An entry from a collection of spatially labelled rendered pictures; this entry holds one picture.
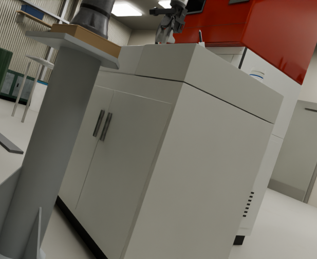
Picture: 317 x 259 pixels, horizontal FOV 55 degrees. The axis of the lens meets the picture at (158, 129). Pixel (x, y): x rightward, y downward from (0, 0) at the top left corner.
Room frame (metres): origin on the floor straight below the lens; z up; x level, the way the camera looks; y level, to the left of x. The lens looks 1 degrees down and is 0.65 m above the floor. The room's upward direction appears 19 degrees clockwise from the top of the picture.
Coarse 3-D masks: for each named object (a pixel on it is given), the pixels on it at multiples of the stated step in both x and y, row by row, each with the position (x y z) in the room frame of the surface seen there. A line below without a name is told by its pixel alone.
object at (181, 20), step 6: (174, 6) 1.37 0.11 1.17; (180, 6) 1.35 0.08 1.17; (180, 12) 1.38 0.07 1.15; (186, 12) 1.39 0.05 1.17; (162, 18) 1.39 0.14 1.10; (168, 18) 1.35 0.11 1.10; (174, 18) 1.35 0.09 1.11; (180, 18) 1.38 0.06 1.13; (162, 24) 1.37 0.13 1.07; (168, 24) 1.34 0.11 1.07; (174, 24) 1.37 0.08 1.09; (180, 24) 1.37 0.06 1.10; (174, 30) 1.37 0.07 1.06; (180, 30) 1.38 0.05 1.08
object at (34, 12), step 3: (24, 6) 7.99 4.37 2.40; (27, 6) 7.91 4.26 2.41; (21, 9) 8.10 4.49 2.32; (24, 9) 7.94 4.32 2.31; (27, 9) 7.93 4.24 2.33; (30, 9) 7.98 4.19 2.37; (33, 9) 8.03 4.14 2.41; (27, 12) 7.95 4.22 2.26; (30, 12) 8.00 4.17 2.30; (33, 12) 8.05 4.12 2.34; (36, 12) 8.10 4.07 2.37; (39, 12) 8.15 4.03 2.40; (33, 15) 8.07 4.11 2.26; (36, 15) 8.12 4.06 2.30; (39, 15) 8.17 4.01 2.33; (42, 15) 8.22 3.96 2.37; (39, 18) 8.18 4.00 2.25; (42, 18) 8.24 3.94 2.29
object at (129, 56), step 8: (128, 48) 1.48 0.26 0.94; (136, 48) 1.42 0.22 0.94; (120, 56) 1.53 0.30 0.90; (128, 56) 1.46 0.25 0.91; (136, 56) 1.40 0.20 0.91; (120, 64) 1.50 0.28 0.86; (128, 64) 1.44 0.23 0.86; (136, 64) 1.38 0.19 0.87; (120, 72) 1.48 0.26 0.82; (128, 72) 1.42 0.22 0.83
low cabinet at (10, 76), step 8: (8, 72) 6.79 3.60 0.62; (16, 72) 6.92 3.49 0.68; (8, 80) 6.83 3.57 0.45; (16, 80) 6.95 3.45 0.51; (32, 80) 7.20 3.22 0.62; (40, 80) 7.33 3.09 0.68; (8, 88) 6.86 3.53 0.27; (16, 88) 6.99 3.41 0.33; (24, 88) 7.11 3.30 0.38; (0, 96) 6.82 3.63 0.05; (8, 96) 6.91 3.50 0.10; (16, 96) 7.03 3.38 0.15; (24, 96) 7.15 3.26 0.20; (24, 104) 7.23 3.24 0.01
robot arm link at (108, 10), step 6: (84, 0) 1.10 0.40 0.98; (90, 0) 1.09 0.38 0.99; (96, 0) 1.09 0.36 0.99; (102, 0) 1.10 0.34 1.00; (108, 0) 1.11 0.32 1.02; (114, 0) 1.14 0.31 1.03; (96, 6) 1.09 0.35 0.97; (102, 6) 1.10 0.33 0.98; (108, 6) 1.12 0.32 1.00; (108, 12) 1.13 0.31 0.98
